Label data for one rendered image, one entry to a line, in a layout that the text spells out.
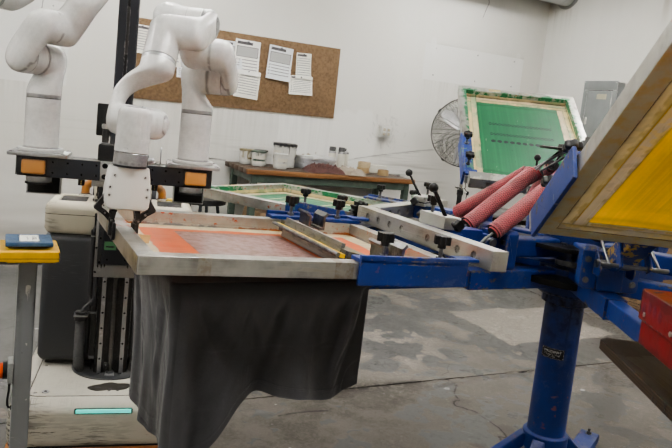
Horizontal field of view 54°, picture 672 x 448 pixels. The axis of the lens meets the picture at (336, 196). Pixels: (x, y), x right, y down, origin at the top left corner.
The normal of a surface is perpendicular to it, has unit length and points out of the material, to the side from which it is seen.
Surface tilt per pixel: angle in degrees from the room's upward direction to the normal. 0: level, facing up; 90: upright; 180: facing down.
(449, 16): 90
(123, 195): 94
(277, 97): 90
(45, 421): 90
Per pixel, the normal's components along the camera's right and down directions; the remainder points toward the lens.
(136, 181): 0.51, 0.17
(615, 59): -0.89, -0.04
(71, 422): 0.26, 0.14
